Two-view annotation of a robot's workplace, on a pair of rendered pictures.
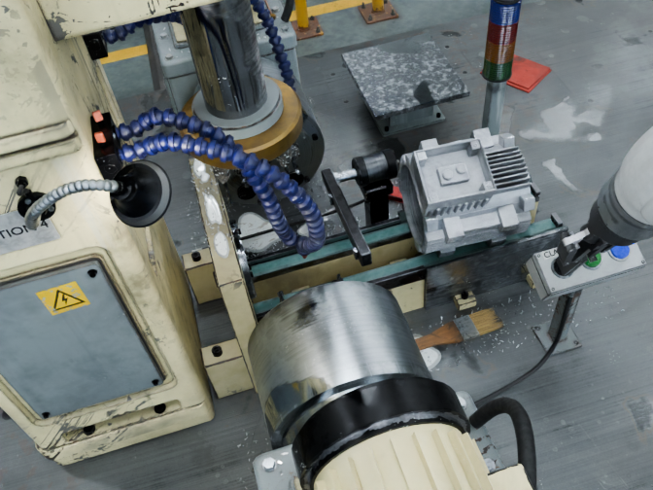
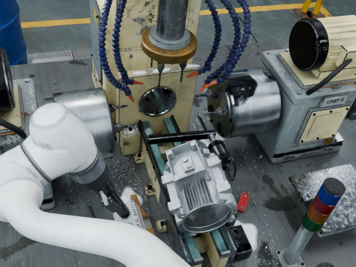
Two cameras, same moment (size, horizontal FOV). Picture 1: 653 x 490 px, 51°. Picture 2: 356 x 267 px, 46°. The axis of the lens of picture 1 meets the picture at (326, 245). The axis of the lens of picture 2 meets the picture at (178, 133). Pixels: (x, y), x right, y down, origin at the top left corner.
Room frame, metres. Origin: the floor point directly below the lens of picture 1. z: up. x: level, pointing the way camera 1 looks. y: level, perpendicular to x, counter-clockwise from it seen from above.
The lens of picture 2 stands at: (0.59, -1.03, 2.09)
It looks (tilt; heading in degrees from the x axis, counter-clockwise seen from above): 46 degrees down; 76
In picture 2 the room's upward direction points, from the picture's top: 8 degrees clockwise
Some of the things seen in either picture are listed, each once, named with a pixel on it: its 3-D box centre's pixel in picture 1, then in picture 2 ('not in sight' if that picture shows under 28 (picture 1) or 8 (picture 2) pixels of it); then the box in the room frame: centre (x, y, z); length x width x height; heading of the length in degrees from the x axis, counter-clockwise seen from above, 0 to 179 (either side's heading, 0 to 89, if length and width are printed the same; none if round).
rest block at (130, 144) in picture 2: not in sight; (130, 139); (0.68, 0.11, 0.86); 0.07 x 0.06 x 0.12; 10
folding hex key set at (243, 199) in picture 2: (399, 194); (242, 202); (1.08, -0.18, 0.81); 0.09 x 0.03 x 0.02; 60
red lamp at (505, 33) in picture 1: (502, 27); (325, 201); (1.19, -0.42, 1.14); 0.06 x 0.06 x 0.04
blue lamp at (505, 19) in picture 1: (504, 8); (330, 192); (1.19, -0.42, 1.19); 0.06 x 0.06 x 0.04
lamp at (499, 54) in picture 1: (499, 47); (319, 210); (1.19, -0.42, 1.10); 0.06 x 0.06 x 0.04
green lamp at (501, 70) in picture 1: (498, 64); (314, 219); (1.19, -0.42, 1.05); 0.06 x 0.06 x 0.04
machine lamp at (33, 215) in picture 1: (86, 195); not in sight; (0.53, 0.24, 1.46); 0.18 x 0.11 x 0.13; 100
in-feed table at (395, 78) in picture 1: (402, 90); (332, 204); (1.40, -0.25, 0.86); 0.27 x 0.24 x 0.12; 10
